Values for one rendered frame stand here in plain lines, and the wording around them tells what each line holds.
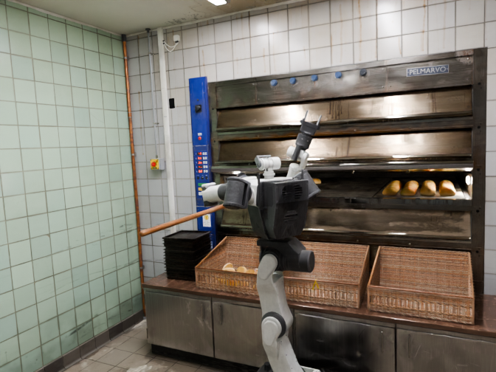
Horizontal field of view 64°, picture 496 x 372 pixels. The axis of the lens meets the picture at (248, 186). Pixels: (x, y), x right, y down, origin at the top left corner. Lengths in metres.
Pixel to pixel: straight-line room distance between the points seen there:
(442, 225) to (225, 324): 1.59
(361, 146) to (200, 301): 1.56
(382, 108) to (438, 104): 0.33
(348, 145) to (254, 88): 0.85
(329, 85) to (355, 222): 0.99
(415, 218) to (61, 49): 2.80
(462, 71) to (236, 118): 1.58
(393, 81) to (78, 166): 2.38
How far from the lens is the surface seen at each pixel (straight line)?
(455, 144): 2.81
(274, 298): 2.19
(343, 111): 2.88
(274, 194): 1.90
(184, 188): 3.44
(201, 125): 3.28
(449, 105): 2.81
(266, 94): 3.08
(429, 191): 2.99
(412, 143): 2.82
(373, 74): 2.89
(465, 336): 2.51
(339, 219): 2.94
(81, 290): 3.45
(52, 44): 3.34
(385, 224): 2.89
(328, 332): 2.61
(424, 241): 2.90
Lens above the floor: 1.58
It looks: 6 degrees down
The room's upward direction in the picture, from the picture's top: 3 degrees counter-clockwise
